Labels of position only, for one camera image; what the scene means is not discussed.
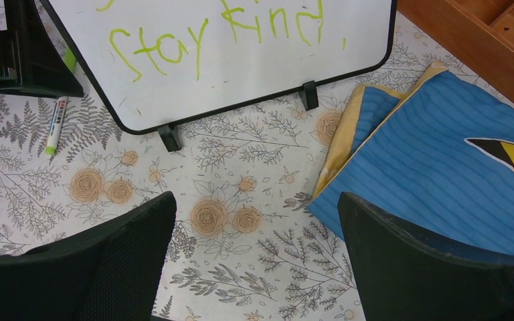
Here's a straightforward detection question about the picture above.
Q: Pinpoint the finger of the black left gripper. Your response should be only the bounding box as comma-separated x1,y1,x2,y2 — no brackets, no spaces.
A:
0,1,84,98

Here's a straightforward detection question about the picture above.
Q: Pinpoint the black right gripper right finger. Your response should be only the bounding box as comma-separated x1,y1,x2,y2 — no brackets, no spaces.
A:
338,192,514,320

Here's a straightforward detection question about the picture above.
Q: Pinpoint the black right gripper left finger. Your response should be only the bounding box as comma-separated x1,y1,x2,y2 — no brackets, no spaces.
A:
0,191,177,320

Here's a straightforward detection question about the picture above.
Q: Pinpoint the white marker pen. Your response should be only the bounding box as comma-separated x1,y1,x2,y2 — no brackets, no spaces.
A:
44,96,69,155

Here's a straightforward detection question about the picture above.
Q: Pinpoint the white whiteboard black frame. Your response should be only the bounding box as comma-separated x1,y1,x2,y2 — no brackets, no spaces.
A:
42,1,398,150

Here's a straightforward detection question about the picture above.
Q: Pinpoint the floral tablecloth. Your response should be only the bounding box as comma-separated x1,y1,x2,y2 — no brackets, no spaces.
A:
0,11,514,320

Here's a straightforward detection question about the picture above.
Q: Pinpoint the blue Pikachu cloth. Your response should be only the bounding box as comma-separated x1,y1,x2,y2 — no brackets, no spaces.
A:
308,62,514,255

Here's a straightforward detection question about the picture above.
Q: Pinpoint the orange wooden compartment tray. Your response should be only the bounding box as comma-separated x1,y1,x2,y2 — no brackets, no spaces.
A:
398,1,514,103

